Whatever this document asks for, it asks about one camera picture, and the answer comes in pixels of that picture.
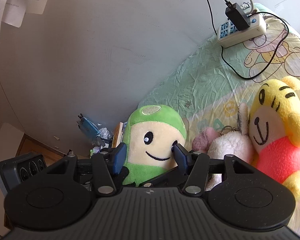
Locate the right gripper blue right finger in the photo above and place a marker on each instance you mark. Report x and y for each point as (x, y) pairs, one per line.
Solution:
(183, 158)

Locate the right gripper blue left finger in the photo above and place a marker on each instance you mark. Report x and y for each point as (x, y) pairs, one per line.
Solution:
(118, 158)

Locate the green plush toy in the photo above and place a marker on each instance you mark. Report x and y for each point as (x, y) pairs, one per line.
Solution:
(150, 134)

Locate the stack of books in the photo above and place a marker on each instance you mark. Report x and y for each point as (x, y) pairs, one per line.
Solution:
(118, 134)

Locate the blue plastic package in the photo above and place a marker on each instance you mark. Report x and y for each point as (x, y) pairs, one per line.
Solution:
(97, 134)

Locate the pink white plush toy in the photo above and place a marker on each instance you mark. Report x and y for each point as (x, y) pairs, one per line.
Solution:
(229, 140)

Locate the green cartoon bed sheet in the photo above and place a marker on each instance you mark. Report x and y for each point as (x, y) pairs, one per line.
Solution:
(208, 87)

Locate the yellow tiger plush toy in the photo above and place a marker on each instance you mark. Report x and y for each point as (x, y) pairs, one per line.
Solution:
(274, 130)

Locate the black charger adapter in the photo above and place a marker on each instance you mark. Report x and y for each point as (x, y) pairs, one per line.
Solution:
(237, 16)

